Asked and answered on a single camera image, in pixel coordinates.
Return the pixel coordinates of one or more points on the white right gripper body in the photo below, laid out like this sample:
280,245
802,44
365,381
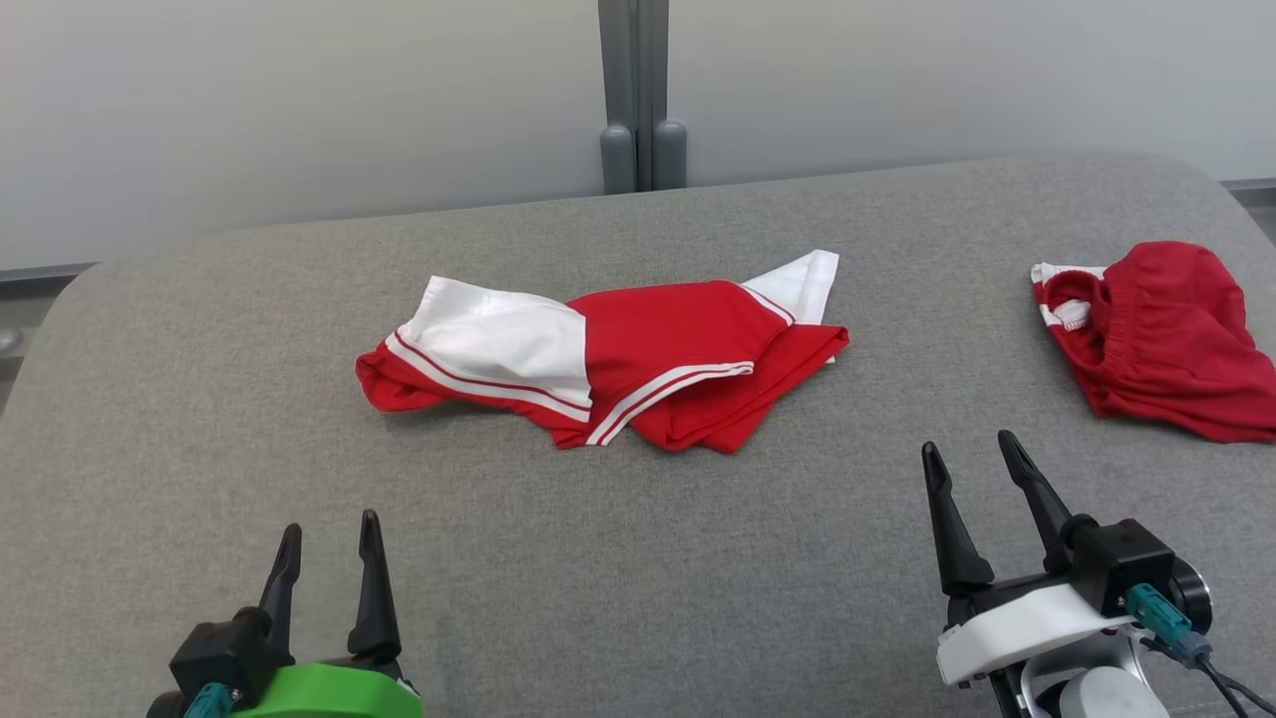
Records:
1017,623

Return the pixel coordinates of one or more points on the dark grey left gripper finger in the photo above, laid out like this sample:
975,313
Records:
282,598
374,618

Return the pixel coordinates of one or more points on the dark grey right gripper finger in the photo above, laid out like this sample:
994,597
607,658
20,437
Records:
957,548
1042,509

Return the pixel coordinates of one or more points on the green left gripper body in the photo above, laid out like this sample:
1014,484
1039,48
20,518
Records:
329,693

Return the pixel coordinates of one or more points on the red shorts with white stripe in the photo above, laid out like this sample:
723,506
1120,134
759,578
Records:
1176,339

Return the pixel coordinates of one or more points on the red and white jersey shirt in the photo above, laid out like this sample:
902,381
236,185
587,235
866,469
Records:
658,339

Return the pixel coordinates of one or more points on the grey fabric sofa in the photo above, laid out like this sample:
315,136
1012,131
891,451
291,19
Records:
638,558

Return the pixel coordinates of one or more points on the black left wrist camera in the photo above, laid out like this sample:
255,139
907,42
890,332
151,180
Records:
224,653

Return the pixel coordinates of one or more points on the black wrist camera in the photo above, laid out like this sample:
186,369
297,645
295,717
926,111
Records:
1121,558
224,653

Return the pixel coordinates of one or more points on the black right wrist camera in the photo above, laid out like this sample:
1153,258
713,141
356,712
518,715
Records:
1121,558

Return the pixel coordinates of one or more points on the grey partition post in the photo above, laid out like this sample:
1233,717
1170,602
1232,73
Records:
641,90

